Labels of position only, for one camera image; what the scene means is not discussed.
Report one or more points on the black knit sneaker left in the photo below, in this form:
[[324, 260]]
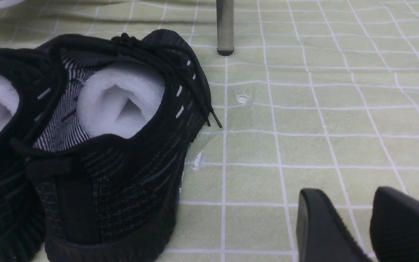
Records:
[[27, 83]]

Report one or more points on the black knit sneaker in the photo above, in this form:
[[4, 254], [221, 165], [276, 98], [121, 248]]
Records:
[[27, 83], [108, 197]]

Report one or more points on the green checked tablecloth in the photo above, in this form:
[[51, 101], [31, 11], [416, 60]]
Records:
[[318, 93]]

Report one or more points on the black knit sneaker right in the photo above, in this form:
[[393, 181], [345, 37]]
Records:
[[108, 197]]

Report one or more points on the stainless steel shoe rack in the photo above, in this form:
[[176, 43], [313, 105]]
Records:
[[225, 27]]

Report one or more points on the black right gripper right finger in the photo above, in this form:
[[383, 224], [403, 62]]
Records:
[[394, 226]]

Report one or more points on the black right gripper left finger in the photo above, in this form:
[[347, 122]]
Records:
[[321, 233]]

